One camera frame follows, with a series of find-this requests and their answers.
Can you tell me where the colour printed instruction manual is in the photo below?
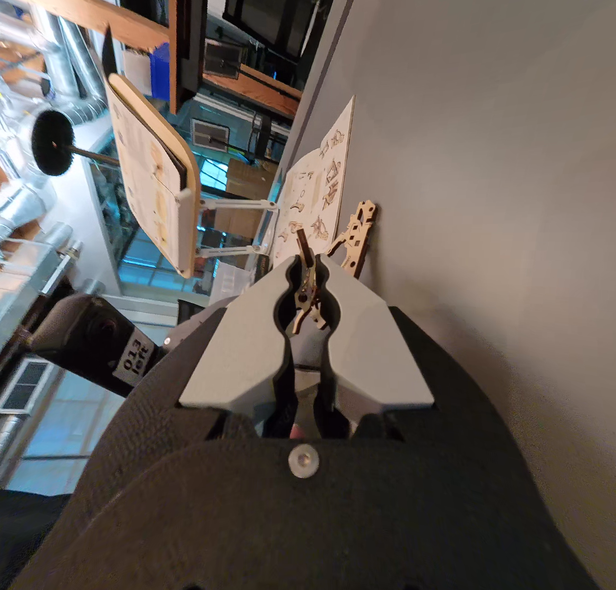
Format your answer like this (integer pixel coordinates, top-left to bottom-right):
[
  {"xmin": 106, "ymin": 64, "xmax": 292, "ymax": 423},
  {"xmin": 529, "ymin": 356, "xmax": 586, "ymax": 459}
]
[{"xmin": 105, "ymin": 73, "xmax": 188, "ymax": 263}]

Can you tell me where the white vent grille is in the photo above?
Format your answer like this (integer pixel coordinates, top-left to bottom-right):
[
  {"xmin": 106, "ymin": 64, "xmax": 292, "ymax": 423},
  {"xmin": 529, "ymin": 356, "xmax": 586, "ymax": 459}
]
[{"xmin": 0, "ymin": 359, "xmax": 51, "ymax": 414}]

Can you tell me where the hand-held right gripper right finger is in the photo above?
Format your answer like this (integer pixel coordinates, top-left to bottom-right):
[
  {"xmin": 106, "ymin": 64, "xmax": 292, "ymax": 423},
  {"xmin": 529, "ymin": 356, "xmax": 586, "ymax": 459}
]
[{"xmin": 315, "ymin": 253, "xmax": 436, "ymax": 437}]

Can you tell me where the open instruction booklet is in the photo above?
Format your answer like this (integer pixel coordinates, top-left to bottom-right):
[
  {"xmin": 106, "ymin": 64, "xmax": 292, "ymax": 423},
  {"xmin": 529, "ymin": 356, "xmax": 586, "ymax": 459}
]
[{"xmin": 272, "ymin": 94, "xmax": 356, "ymax": 259}]

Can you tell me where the black fuzzy disc on rod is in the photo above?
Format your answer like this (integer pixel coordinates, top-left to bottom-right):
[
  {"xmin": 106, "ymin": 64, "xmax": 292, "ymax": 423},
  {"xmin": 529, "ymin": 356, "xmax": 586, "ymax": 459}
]
[{"xmin": 31, "ymin": 110, "xmax": 121, "ymax": 176}]

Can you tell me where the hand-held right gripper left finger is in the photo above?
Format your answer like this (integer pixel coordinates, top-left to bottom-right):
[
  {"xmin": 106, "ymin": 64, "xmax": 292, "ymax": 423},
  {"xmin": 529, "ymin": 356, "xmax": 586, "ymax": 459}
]
[{"xmin": 178, "ymin": 255, "xmax": 299, "ymax": 439}]

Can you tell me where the wooden model lever assembly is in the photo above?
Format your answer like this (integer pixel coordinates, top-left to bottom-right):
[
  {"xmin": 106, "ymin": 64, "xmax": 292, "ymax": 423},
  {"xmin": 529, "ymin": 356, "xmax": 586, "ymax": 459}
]
[{"xmin": 286, "ymin": 228, "xmax": 334, "ymax": 336}]

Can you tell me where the silver ventilation duct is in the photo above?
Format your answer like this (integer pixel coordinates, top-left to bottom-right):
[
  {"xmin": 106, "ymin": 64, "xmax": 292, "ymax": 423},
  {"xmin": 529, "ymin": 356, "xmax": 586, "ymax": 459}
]
[{"xmin": 0, "ymin": 224, "xmax": 82, "ymax": 340}]

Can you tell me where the black office chair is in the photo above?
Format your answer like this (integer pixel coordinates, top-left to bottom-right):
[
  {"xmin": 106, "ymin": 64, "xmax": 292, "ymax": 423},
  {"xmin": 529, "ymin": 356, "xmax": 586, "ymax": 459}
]
[{"xmin": 222, "ymin": 0, "xmax": 340, "ymax": 66}]

